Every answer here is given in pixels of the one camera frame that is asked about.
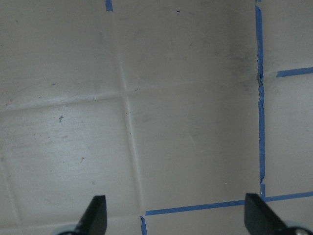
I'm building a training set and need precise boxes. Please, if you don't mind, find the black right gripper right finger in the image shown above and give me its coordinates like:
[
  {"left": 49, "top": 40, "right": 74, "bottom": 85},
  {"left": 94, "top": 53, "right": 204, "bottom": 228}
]
[{"left": 244, "top": 193, "right": 313, "bottom": 235}]

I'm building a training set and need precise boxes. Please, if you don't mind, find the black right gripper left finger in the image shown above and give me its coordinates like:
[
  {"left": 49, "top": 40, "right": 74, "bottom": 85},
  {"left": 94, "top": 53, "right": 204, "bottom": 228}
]
[{"left": 73, "top": 195, "right": 107, "bottom": 235}]

